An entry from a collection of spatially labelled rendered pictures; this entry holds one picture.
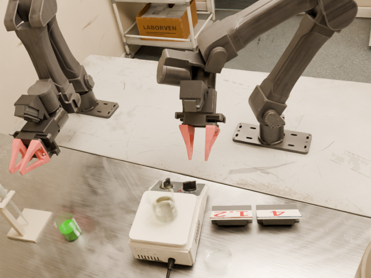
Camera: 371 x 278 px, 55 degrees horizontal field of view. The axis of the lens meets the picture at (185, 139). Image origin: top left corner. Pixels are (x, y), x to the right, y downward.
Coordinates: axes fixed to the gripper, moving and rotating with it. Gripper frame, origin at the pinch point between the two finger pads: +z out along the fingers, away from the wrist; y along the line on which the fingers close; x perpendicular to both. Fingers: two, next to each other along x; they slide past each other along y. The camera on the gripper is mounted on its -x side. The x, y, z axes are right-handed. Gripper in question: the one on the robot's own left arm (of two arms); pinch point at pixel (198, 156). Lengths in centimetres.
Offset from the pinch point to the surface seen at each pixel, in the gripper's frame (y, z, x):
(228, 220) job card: 6.9, 13.4, 3.0
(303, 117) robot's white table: 22.9, -13.6, 29.0
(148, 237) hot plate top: -6.9, 16.5, -8.4
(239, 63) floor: -17, -81, 205
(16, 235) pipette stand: -42.0, 21.3, -2.1
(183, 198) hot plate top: -2.3, 9.0, -1.9
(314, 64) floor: 40, -80, 205
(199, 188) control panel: -0.4, 7.1, 5.3
